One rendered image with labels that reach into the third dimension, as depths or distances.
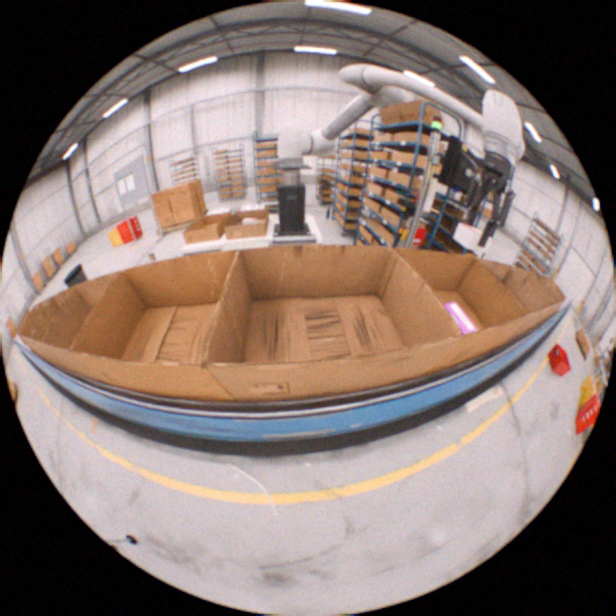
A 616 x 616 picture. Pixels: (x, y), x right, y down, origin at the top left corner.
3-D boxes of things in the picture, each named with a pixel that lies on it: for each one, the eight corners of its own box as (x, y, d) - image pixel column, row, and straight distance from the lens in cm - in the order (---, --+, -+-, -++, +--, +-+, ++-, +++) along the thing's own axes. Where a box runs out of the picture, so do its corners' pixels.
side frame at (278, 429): (17, 344, 466) (13, 339, 465) (17, 342, 466) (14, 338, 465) (571, 303, 656) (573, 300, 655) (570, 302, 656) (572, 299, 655)
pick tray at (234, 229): (269, 219, 162) (269, 208, 160) (266, 236, 126) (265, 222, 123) (237, 222, 167) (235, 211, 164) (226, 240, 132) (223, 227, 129)
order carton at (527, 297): (495, 290, 118) (510, 264, 114) (527, 332, 112) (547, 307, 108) (454, 291, 85) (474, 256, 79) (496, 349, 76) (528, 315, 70)
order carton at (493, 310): (455, 291, 85) (475, 257, 80) (497, 349, 76) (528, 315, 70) (375, 294, 59) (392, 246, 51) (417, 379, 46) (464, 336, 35)
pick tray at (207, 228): (233, 222, 170) (231, 211, 167) (219, 240, 136) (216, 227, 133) (204, 225, 180) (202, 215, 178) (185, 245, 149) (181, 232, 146)
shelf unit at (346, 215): (331, 219, 414) (339, 127, 402) (352, 221, 427) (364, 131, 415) (341, 237, 325) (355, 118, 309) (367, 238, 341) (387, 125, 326)
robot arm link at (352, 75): (365, 58, 86) (391, 72, 95) (335, 60, 100) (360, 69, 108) (357, 84, 83) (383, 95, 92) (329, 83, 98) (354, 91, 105)
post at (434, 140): (406, 258, 144) (439, 137, 136) (409, 262, 140) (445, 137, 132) (393, 258, 137) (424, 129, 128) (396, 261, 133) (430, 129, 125)
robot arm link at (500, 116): (518, 142, 54) (521, 159, 66) (516, 92, 61) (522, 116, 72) (476, 125, 56) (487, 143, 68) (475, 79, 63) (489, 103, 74)
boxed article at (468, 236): (452, 237, 55) (459, 222, 54) (472, 242, 63) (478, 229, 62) (466, 248, 52) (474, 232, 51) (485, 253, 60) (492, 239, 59)
